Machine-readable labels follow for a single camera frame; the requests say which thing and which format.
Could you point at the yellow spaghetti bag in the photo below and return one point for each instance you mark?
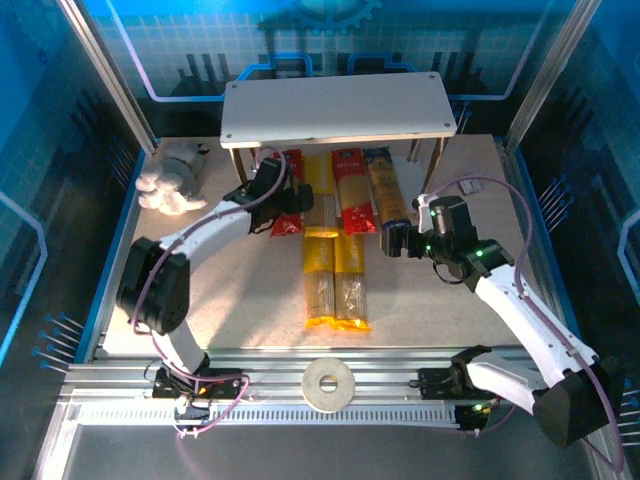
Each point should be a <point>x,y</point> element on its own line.
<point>320,175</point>
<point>350,285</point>
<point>319,280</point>

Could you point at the red spaghetti bag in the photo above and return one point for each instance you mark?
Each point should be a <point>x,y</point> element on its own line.
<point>352,195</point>
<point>289,226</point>

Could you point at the blue brown spaghetti bag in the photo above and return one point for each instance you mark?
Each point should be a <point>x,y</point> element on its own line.
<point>387,195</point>

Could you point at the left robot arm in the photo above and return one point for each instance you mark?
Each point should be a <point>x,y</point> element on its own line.
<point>155,295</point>

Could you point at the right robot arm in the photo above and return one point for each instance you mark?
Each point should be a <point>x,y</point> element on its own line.
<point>540,320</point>

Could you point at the white two-tier shelf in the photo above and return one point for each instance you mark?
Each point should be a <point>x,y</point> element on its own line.
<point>335,107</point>

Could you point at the small grey square block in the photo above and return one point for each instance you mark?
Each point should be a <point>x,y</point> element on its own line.
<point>469,187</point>

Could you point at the white plush toy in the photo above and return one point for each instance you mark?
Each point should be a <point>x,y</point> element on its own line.
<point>167,187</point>

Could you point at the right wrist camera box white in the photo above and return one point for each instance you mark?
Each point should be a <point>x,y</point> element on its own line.
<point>422,212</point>

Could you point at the aluminium rail frame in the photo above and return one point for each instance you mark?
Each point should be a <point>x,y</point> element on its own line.
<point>390,367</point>

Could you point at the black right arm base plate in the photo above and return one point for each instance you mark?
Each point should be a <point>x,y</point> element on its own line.
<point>432,384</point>

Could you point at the aluminium corner post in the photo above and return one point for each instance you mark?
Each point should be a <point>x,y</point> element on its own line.
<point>107,75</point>
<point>550,75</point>

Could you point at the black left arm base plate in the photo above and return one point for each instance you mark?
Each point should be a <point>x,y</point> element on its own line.
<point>227,384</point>

